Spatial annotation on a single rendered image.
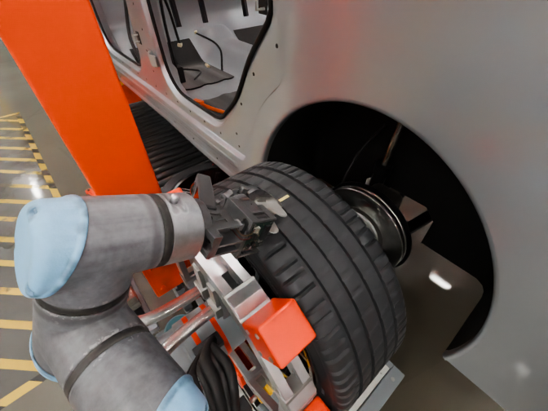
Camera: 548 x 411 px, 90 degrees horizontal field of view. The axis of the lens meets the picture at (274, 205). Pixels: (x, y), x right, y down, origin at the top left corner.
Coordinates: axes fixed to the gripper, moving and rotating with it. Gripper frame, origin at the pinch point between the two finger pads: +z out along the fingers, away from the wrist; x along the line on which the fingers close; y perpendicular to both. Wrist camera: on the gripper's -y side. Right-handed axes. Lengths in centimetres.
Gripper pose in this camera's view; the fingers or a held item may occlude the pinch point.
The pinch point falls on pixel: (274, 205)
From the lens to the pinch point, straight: 53.4
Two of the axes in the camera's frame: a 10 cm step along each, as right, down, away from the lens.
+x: 4.1, -8.1, -4.2
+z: 6.5, -0.7, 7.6
